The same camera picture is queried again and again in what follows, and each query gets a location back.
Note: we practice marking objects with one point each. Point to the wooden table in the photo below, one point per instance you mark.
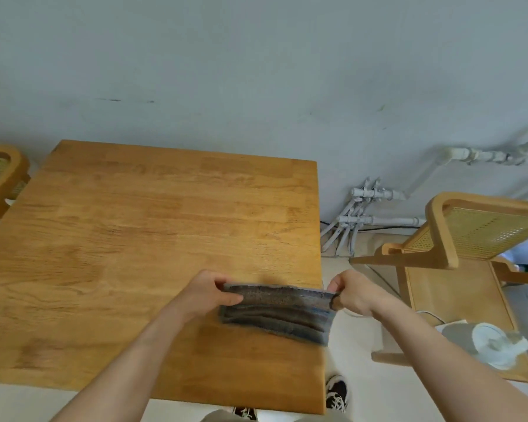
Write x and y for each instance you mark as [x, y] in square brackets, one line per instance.
[136, 237]

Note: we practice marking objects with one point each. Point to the person's right hand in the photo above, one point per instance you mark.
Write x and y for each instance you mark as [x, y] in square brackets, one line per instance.
[356, 294]

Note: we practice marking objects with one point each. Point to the white wall pipe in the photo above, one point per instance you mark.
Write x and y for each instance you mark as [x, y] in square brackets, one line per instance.
[378, 206]

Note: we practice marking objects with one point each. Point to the person's right shoe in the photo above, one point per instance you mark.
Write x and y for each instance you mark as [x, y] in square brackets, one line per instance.
[336, 393]

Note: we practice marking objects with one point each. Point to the person's right forearm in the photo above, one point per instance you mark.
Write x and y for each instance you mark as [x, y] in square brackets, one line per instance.
[444, 369]

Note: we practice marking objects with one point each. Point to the wooden rattan chair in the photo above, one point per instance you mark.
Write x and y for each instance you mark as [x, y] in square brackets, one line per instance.
[466, 259]
[2, 175]

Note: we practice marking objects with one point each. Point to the person's left hand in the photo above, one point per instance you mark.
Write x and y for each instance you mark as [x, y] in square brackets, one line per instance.
[202, 294]

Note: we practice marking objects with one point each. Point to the white electric kettle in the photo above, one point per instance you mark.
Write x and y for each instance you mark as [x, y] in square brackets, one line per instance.
[484, 342]

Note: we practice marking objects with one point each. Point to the person's left forearm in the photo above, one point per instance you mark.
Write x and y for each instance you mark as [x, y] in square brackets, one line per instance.
[127, 364]

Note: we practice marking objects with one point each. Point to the grey striped cleaning cloth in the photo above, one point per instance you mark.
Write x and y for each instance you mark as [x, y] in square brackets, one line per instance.
[281, 314]

